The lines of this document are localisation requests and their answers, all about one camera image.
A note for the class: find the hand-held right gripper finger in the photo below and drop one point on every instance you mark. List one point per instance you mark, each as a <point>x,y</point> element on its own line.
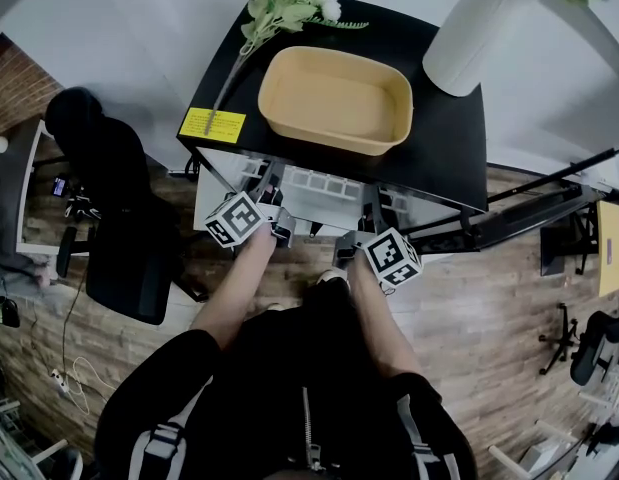
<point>373,203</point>

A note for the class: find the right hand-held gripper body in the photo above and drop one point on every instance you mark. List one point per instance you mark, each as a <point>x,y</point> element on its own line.
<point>393,258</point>

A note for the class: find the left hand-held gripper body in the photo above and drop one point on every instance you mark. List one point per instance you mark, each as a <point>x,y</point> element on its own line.
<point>236,220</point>

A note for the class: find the white grid rack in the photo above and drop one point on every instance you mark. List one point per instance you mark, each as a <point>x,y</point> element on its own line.
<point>309,173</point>

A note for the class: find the black cabinet with white shelf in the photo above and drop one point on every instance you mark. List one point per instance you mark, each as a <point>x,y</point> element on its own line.
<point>439,148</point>

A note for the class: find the person's left forearm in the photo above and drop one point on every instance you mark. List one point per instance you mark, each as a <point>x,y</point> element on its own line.
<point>234,293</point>

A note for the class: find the person's right forearm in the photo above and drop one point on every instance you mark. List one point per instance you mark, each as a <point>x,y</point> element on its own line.
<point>384,318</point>

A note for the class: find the person's white shoe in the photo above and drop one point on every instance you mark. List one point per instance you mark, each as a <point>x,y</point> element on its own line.
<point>333,277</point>
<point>275,306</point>

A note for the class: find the yellow plastic container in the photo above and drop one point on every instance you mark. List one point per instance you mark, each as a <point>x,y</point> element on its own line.
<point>334,103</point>

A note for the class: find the black office chair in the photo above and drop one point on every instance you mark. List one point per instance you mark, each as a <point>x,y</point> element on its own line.
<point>119,208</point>

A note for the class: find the black flat panel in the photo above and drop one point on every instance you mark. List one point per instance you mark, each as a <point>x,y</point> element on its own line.
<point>552,245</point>

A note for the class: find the person's black clothing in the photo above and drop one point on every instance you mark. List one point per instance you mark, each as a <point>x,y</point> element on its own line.
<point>299,393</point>

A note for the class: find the green artificial flowers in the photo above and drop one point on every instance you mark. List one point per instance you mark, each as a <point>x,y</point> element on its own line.
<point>284,3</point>

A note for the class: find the phone on tripod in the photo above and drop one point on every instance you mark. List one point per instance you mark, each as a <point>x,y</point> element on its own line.
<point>61,187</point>

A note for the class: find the white vase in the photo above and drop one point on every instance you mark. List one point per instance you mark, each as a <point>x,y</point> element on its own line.
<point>469,38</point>

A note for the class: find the yellow board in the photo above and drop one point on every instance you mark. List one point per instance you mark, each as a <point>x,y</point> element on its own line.
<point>611,248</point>

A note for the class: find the black swivel chair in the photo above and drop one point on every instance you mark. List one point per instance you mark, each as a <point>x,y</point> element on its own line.
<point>594,348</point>

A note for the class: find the dark-topped white-legged table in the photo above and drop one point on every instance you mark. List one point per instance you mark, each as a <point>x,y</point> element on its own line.
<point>9,203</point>

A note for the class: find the white power strip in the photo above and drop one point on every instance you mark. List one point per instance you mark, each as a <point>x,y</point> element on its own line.
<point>59,381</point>

